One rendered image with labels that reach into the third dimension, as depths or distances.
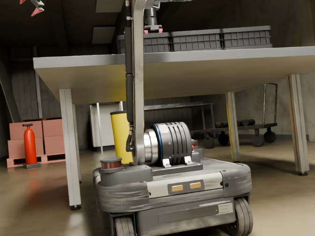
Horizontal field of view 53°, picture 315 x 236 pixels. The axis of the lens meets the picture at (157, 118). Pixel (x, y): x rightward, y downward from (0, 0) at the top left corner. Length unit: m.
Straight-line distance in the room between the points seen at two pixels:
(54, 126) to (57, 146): 0.49
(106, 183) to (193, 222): 0.30
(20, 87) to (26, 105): 0.48
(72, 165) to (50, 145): 3.49
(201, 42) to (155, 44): 0.26
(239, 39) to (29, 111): 7.43
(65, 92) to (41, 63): 0.58
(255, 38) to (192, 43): 0.37
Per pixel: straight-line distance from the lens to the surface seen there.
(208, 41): 1.89
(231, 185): 1.07
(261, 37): 2.01
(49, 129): 5.64
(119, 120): 3.76
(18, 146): 5.32
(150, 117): 8.96
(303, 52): 1.58
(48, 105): 8.82
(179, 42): 1.85
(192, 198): 1.03
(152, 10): 1.95
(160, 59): 1.28
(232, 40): 1.93
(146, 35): 1.83
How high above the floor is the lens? 0.41
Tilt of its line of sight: 1 degrees up
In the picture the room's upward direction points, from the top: 5 degrees counter-clockwise
